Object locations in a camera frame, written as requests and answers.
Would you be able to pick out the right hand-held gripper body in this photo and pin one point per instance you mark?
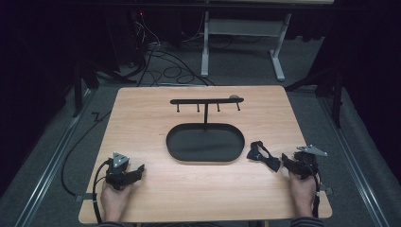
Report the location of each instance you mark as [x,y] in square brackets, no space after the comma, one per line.
[307,160]

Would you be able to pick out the small grey round object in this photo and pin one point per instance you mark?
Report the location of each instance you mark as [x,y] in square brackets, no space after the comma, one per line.
[234,96]

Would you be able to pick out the person's right hand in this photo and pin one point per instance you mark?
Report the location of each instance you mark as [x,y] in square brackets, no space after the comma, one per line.
[302,194]

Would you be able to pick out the metal floor rail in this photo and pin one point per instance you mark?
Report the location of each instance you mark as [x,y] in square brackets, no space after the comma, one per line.
[47,176]
[356,176]

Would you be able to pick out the black metal stand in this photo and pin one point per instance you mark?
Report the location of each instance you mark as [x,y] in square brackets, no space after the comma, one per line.
[82,75]
[334,85]

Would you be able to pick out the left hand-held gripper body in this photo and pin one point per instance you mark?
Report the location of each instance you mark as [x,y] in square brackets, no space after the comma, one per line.
[117,171]

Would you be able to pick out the white metal desk frame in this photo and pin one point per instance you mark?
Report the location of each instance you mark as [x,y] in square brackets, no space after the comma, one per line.
[244,26]

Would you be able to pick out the person's left hand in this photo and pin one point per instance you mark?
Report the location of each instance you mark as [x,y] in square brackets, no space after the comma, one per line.
[114,200]

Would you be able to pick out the black hook rack with tray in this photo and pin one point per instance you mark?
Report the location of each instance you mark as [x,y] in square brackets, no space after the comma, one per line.
[205,143]

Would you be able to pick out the black bow tie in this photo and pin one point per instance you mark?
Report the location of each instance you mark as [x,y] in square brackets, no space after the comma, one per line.
[263,155]

